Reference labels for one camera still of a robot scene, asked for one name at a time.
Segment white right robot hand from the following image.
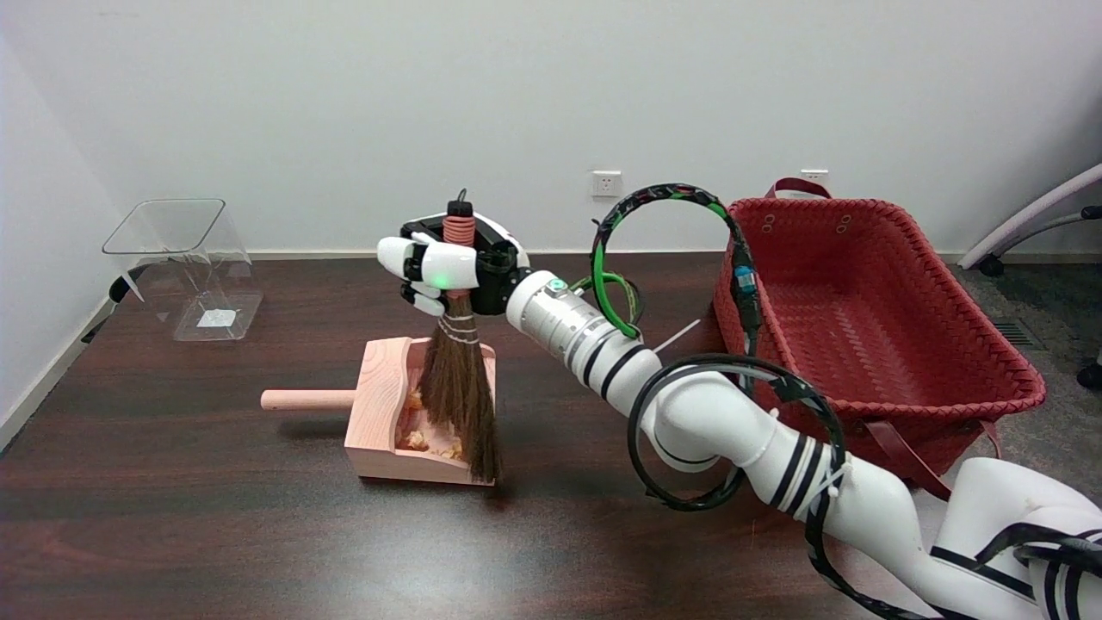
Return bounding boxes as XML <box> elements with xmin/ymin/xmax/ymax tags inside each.
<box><xmin>376</xmin><ymin>213</ymin><xmax>533</xmax><ymax>319</ymax></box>

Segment brown straw hand broom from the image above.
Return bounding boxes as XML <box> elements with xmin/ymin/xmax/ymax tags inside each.
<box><xmin>418</xmin><ymin>189</ymin><xmax>503</xmax><ymax>486</ymax></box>

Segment wooden dustpan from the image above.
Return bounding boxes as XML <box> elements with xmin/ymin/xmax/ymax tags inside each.
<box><xmin>261</xmin><ymin>337</ymin><xmax>498</xmax><ymax>487</ymax></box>

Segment clear plastic container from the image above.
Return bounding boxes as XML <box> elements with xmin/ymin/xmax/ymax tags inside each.
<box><xmin>102</xmin><ymin>199</ymin><xmax>264</xmax><ymax>343</ymax></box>

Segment red woven basket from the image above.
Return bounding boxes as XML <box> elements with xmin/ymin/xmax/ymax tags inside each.
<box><xmin>711</xmin><ymin>177</ymin><xmax>1048</xmax><ymax>502</ymax></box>

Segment grey office chair base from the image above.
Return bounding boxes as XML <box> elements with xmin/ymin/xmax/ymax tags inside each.
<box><xmin>957</xmin><ymin>164</ymin><xmax>1102</xmax><ymax>390</ymax></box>

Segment black cable with green tape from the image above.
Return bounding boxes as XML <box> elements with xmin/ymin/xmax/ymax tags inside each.
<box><xmin>590</xmin><ymin>183</ymin><xmax>765</xmax><ymax>360</ymax></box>

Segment black cable loop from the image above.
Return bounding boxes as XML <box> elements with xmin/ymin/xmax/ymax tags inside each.
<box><xmin>626</xmin><ymin>354</ymin><xmax>1102</xmax><ymax>620</ymax></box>

